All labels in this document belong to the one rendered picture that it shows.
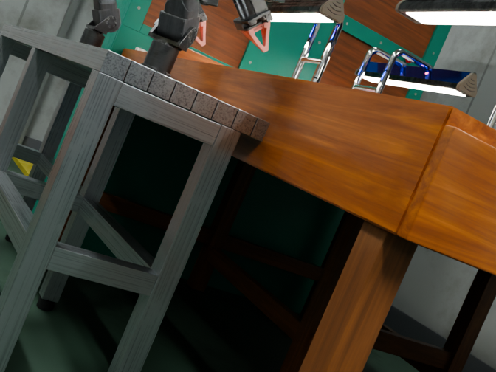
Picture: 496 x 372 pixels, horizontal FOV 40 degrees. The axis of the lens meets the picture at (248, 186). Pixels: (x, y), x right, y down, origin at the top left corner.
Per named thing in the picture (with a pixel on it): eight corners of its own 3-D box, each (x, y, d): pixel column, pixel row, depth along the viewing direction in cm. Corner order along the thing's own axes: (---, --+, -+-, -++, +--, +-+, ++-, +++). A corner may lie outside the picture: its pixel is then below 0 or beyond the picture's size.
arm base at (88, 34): (97, 34, 212) (76, 23, 208) (116, 37, 195) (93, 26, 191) (88, 57, 212) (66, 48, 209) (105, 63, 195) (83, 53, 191)
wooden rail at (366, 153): (395, 235, 90) (452, 105, 89) (105, 94, 252) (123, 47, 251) (458, 260, 96) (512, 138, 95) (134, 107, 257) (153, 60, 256)
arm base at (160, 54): (164, 46, 160) (138, 34, 157) (198, 53, 143) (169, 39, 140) (151, 78, 161) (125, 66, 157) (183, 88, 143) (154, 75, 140)
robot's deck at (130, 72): (99, 71, 115) (108, 49, 114) (-1, 34, 218) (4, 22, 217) (449, 223, 160) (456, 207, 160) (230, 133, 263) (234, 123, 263)
